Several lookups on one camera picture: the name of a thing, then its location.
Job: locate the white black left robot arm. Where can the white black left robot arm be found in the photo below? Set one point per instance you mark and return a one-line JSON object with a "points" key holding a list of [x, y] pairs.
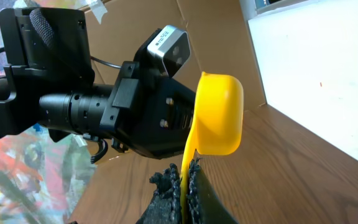
{"points": [[48, 80]]}

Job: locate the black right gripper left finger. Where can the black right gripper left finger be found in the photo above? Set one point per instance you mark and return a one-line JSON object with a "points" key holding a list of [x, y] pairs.
{"points": [[164, 207]]}

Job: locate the yellow measuring scoop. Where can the yellow measuring scoop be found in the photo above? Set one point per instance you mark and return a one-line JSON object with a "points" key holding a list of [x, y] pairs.
{"points": [[216, 126]]}

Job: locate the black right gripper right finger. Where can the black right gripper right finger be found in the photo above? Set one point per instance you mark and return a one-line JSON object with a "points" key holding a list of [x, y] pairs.
{"points": [[204, 206]]}

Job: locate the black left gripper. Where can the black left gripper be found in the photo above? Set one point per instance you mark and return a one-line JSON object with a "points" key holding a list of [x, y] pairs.
{"points": [[148, 113]]}

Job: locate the colourful painted backdrop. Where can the colourful painted backdrop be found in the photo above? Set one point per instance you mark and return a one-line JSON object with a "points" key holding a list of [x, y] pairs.
{"points": [[40, 180]]}

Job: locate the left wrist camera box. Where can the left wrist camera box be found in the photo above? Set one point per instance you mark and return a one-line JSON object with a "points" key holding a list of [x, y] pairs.
{"points": [[169, 50]]}

